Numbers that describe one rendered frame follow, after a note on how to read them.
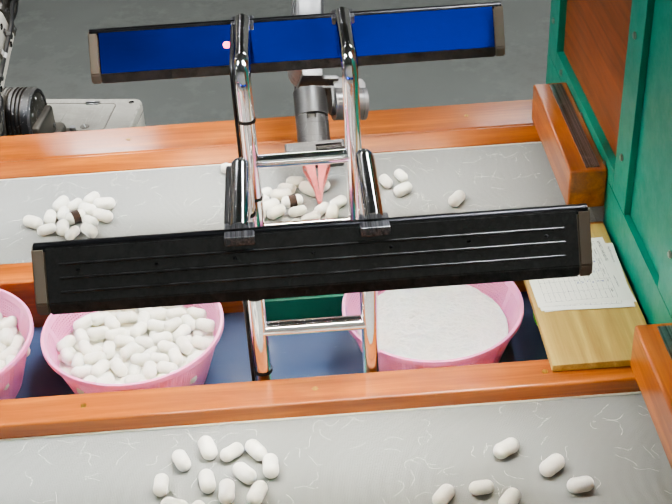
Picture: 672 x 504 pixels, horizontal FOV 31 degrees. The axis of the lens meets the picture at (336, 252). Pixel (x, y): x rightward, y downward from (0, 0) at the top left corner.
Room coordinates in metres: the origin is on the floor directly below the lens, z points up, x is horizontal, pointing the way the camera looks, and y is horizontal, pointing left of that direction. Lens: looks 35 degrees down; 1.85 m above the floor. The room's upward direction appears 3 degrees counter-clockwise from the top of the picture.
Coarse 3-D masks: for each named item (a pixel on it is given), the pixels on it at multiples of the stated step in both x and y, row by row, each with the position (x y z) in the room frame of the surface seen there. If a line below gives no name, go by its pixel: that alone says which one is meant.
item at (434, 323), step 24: (432, 288) 1.47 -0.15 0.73; (456, 288) 1.47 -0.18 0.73; (384, 312) 1.41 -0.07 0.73; (408, 312) 1.41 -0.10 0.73; (432, 312) 1.41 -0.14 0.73; (456, 312) 1.40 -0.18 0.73; (480, 312) 1.41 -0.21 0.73; (360, 336) 1.37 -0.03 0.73; (384, 336) 1.36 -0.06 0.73; (408, 336) 1.35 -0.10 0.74; (432, 336) 1.35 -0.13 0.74; (456, 336) 1.35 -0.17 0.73; (480, 336) 1.34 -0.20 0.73; (504, 336) 1.34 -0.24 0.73
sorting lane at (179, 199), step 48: (528, 144) 1.87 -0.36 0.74; (0, 192) 1.81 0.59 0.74; (48, 192) 1.80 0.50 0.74; (144, 192) 1.78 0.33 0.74; (192, 192) 1.78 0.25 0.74; (336, 192) 1.75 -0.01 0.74; (384, 192) 1.74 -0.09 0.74; (432, 192) 1.73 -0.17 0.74; (480, 192) 1.72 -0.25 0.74; (528, 192) 1.71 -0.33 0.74; (0, 240) 1.66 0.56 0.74; (48, 240) 1.65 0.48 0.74
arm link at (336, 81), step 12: (312, 72) 1.85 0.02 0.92; (300, 84) 1.86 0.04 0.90; (312, 84) 1.86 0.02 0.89; (324, 84) 1.87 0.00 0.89; (336, 84) 1.86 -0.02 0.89; (360, 84) 1.86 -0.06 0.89; (336, 96) 1.83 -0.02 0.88; (360, 96) 1.83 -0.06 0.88; (336, 108) 1.82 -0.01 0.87; (360, 108) 1.82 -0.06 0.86
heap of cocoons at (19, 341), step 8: (0, 320) 1.45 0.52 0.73; (8, 320) 1.43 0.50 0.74; (16, 320) 1.44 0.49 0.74; (0, 328) 1.42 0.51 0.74; (8, 328) 1.42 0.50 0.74; (16, 328) 1.43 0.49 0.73; (0, 336) 1.40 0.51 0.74; (8, 336) 1.40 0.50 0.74; (16, 336) 1.39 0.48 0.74; (0, 344) 1.38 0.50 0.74; (8, 344) 1.39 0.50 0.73; (16, 344) 1.38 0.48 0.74; (0, 352) 1.36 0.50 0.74; (8, 352) 1.36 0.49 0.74; (16, 352) 1.36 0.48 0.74; (0, 360) 1.34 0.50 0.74; (8, 360) 1.34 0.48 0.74; (0, 368) 1.32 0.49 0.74; (8, 384) 1.31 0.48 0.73
